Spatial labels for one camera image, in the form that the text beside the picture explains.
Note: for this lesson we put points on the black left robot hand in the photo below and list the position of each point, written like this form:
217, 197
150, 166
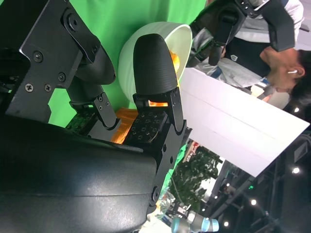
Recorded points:
226, 19

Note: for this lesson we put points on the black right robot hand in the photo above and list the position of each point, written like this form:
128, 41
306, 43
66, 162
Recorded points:
73, 174

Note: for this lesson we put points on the pale green bowl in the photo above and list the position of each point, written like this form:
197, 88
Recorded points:
126, 63

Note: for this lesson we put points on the grey blue industrial robot arm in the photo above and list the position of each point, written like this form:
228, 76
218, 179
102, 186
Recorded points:
194, 222

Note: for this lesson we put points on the person in grey shirt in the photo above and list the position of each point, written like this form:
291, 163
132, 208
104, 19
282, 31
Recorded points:
274, 70

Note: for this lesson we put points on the white earbud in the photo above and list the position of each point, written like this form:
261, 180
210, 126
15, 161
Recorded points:
292, 71

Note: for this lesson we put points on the white board panel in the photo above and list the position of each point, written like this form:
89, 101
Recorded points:
230, 116

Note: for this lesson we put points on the green tablecloth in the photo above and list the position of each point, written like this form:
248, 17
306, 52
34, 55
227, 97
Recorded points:
121, 14

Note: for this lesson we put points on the dark green plant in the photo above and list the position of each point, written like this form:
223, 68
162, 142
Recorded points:
194, 174

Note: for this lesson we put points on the round ceiling light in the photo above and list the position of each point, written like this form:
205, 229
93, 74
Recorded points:
226, 223
253, 202
295, 170

